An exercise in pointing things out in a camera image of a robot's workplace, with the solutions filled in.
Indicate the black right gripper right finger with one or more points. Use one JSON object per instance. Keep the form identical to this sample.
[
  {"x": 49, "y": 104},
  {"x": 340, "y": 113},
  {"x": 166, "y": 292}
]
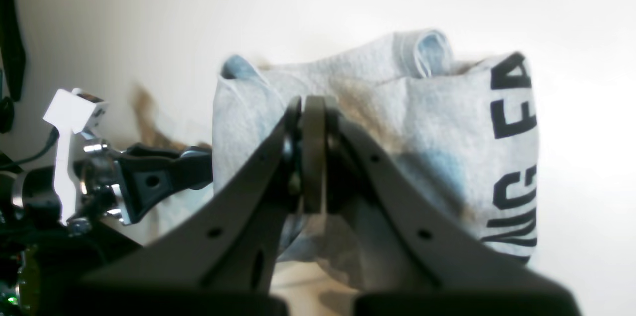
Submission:
[{"x": 415, "y": 261}]

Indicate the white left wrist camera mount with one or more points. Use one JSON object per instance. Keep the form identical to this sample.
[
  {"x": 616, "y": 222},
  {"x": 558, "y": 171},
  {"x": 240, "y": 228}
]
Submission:
[{"x": 73, "y": 113}]

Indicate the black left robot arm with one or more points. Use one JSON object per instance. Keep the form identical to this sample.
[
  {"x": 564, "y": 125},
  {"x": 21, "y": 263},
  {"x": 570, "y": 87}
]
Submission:
[{"x": 44, "y": 253}]

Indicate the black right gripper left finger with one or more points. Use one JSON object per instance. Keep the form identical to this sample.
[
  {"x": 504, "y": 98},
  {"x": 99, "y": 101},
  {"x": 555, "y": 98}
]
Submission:
[{"x": 220, "y": 261}]

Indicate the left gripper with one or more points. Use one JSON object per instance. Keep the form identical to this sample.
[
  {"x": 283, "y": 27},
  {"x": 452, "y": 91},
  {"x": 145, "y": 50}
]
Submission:
[{"x": 144, "y": 177}]

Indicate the grey T-shirt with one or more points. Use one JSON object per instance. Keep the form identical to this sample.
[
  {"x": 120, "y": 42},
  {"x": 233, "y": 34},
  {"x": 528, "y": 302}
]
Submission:
[{"x": 468, "y": 128}]

